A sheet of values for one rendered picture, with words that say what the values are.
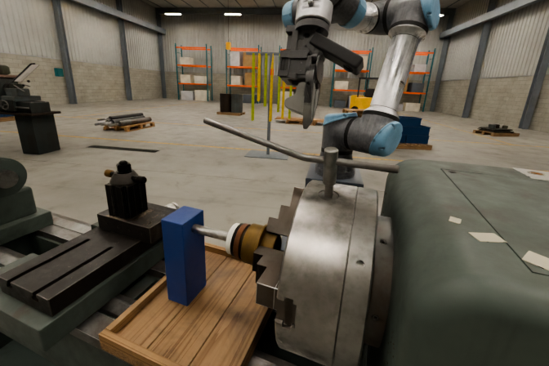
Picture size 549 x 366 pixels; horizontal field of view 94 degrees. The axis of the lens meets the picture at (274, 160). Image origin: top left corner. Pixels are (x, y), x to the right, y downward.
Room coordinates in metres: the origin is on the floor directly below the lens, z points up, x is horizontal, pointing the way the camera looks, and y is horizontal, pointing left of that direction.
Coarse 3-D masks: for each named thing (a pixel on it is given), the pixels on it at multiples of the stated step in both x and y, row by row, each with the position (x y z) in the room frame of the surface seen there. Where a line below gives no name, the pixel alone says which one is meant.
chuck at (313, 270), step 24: (312, 192) 0.41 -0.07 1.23; (336, 192) 0.42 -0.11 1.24; (312, 216) 0.36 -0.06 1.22; (336, 216) 0.36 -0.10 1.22; (288, 240) 0.34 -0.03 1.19; (312, 240) 0.33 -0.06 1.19; (336, 240) 0.33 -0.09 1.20; (288, 264) 0.32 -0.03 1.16; (312, 264) 0.31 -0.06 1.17; (336, 264) 0.30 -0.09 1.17; (288, 288) 0.30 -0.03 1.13; (312, 288) 0.29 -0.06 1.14; (336, 288) 0.29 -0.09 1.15; (312, 312) 0.28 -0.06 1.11; (336, 312) 0.28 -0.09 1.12; (288, 336) 0.29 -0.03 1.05; (312, 336) 0.28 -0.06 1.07; (336, 336) 0.27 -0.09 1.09
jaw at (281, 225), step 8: (296, 192) 0.51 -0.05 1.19; (296, 200) 0.50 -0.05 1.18; (280, 208) 0.50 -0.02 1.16; (288, 208) 0.49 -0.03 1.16; (280, 216) 0.49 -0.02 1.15; (288, 216) 0.48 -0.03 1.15; (272, 224) 0.48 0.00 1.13; (280, 224) 0.48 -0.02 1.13; (288, 224) 0.47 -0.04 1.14; (272, 232) 0.47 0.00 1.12; (280, 232) 0.47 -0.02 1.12; (288, 232) 0.47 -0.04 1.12
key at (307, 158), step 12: (204, 120) 0.46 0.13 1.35; (240, 132) 0.44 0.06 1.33; (264, 144) 0.43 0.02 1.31; (276, 144) 0.43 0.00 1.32; (300, 156) 0.41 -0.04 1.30; (312, 156) 0.40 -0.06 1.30; (360, 168) 0.38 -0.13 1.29; (372, 168) 0.37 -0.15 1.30; (384, 168) 0.36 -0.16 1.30; (396, 168) 0.36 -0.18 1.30
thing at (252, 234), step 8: (240, 224) 0.50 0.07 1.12; (248, 224) 0.50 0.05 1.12; (256, 224) 0.50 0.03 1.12; (240, 232) 0.47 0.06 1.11; (248, 232) 0.47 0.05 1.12; (256, 232) 0.47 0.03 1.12; (264, 232) 0.47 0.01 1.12; (232, 240) 0.47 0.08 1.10; (240, 240) 0.46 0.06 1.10; (248, 240) 0.45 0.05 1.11; (256, 240) 0.45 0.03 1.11; (264, 240) 0.46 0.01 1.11; (272, 240) 0.46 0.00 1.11; (280, 240) 0.49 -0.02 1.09; (232, 248) 0.46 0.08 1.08; (240, 248) 0.46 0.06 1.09; (248, 248) 0.44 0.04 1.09; (256, 248) 0.44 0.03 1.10; (280, 248) 0.49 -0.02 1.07; (232, 256) 0.47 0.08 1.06; (240, 256) 0.46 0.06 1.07; (248, 256) 0.44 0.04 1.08
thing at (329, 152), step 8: (328, 152) 0.38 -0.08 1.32; (336, 152) 0.38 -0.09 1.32; (328, 160) 0.39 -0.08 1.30; (336, 160) 0.39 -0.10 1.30; (328, 168) 0.39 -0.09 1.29; (336, 168) 0.39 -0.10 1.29; (328, 176) 0.39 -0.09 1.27; (336, 176) 0.39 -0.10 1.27; (328, 184) 0.39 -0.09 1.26; (328, 192) 0.40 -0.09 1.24
